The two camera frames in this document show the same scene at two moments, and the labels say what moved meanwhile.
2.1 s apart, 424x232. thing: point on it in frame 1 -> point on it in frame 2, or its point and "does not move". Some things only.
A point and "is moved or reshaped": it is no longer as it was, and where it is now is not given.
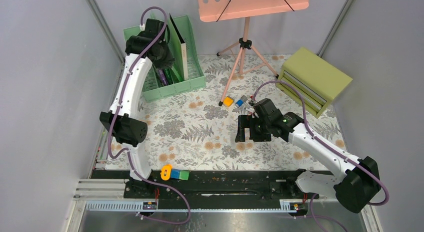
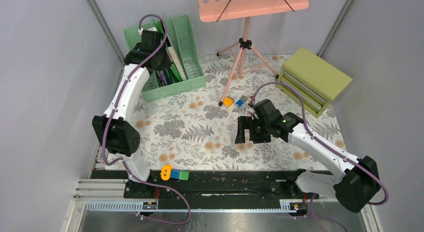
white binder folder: [184, 53] is moved or reshaped
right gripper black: [247, 121] does not move
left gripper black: [168, 62] does not move
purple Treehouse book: [163, 78] does not move
